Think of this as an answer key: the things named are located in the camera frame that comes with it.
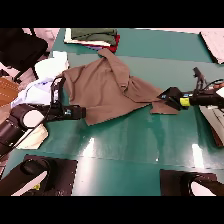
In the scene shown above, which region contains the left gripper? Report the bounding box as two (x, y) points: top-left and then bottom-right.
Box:
(61, 105), (87, 121)

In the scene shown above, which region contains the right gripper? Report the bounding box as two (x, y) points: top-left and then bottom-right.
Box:
(157, 86), (184, 112)

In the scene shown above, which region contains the brown shirt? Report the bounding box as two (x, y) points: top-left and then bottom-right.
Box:
(62, 48), (181, 127)

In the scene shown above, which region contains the light blue garment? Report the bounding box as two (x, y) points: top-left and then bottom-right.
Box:
(10, 77), (62, 108)

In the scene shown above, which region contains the white garment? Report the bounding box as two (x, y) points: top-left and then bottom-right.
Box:
(34, 50), (70, 81)
(199, 105), (224, 148)

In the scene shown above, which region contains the cream garment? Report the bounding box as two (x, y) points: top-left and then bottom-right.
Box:
(15, 123), (50, 151)

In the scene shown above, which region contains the red garment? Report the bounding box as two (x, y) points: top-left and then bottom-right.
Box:
(87, 34), (121, 54)

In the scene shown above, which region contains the dark green garment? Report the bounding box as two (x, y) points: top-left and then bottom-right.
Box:
(70, 28), (119, 45)

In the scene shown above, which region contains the black chair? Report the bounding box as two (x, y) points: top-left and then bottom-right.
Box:
(0, 28), (50, 74)

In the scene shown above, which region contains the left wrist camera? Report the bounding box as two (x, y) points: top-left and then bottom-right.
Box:
(49, 75), (67, 108)

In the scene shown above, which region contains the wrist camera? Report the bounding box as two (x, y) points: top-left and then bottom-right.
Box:
(49, 75), (67, 108)
(192, 66), (208, 92)

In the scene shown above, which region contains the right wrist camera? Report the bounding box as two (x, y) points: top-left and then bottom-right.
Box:
(192, 66), (208, 92)

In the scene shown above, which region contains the black cable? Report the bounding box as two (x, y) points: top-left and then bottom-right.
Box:
(203, 78), (224, 92)

